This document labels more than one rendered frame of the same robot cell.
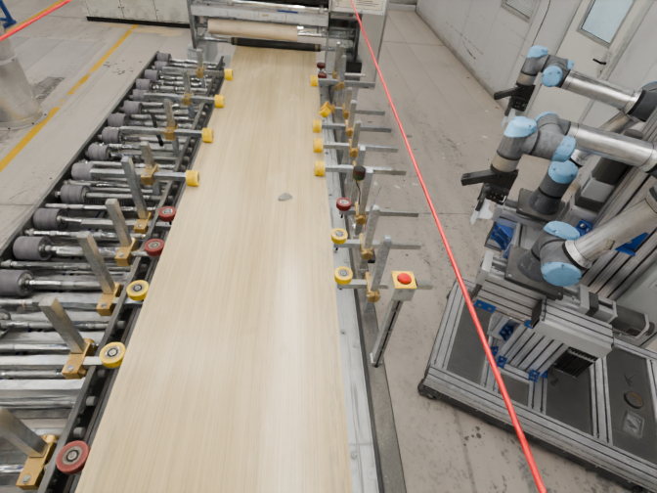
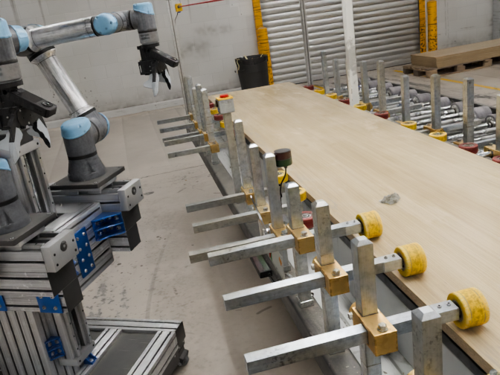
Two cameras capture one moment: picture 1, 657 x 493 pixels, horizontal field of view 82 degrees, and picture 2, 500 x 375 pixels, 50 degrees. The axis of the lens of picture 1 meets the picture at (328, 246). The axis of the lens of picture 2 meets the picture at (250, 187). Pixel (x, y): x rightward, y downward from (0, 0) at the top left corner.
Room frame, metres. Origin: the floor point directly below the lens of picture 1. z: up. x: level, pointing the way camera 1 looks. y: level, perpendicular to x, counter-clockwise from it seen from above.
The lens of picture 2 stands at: (3.31, -0.29, 1.63)
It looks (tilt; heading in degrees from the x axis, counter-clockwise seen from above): 19 degrees down; 178
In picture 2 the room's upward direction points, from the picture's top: 8 degrees counter-clockwise
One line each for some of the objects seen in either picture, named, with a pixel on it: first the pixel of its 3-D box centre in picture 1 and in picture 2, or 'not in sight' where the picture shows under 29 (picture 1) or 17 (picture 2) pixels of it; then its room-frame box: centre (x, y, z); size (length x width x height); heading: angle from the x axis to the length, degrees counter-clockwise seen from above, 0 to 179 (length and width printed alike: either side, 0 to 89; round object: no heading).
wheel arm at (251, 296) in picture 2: (358, 147); (321, 278); (2.12, -0.10, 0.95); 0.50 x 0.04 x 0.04; 98
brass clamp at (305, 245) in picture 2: not in sight; (299, 236); (1.85, -0.11, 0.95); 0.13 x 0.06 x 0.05; 8
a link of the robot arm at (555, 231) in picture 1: (556, 241); (78, 135); (1.14, -0.86, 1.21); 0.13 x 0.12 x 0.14; 167
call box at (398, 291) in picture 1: (401, 287); (225, 105); (0.83, -0.25, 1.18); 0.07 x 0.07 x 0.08; 8
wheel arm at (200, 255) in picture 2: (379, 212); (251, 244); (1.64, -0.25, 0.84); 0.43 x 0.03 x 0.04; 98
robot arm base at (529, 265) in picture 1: (541, 260); (85, 164); (1.14, -0.86, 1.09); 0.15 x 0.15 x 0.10
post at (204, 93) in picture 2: not in sight; (210, 127); (0.10, -0.36, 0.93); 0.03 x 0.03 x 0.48; 8
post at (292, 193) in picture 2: (356, 184); (300, 255); (1.83, -0.11, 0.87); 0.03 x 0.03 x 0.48; 8
